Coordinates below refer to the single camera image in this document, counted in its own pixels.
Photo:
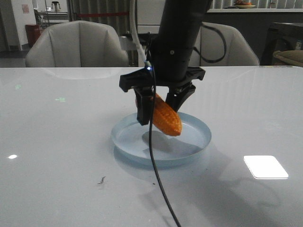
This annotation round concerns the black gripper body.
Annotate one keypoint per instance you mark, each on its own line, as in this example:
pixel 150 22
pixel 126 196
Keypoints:
pixel 143 78

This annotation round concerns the left beige upholstered chair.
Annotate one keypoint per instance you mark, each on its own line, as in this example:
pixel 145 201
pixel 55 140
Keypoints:
pixel 77 44

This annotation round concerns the orange toy corn cob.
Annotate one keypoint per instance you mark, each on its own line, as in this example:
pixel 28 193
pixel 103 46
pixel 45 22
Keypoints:
pixel 165 118

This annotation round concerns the beige upholstered chair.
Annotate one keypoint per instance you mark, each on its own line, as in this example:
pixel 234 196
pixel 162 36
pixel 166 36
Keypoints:
pixel 77 44
pixel 222 45

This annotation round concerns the metal cart table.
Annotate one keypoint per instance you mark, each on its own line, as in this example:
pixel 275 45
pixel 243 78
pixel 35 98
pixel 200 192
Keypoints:
pixel 45 18

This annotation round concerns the pink wall notice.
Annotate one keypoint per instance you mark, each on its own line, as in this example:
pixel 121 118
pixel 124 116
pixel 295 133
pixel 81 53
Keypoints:
pixel 25 9

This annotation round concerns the white cabinet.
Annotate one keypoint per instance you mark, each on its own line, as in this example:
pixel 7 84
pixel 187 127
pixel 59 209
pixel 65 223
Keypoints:
pixel 149 13

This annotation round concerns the red bin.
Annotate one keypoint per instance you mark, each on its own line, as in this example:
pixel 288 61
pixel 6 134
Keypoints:
pixel 33 33

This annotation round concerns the tan cushion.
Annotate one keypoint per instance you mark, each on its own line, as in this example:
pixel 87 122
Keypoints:
pixel 291 57

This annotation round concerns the fruit bowl on counter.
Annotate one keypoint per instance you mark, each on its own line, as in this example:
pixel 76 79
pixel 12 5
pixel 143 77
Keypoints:
pixel 241 4

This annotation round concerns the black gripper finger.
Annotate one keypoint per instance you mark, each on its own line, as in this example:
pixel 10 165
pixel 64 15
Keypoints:
pixel 144 102
pixel 178 95

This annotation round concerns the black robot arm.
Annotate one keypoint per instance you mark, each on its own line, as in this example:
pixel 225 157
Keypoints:
pixel 168 55

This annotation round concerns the right beige upholstered chair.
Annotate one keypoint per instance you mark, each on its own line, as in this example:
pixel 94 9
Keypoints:
pixel 222 45

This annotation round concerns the dark side table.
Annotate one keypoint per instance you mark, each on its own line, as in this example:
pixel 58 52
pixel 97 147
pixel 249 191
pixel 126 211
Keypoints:
pixel 281 37

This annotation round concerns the dark counter cabinet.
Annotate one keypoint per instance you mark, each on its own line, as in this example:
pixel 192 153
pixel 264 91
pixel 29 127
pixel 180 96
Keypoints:
pixel 254 23

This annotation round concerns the light blue round plate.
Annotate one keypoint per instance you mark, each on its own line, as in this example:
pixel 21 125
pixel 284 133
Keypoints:
pixel 132 140

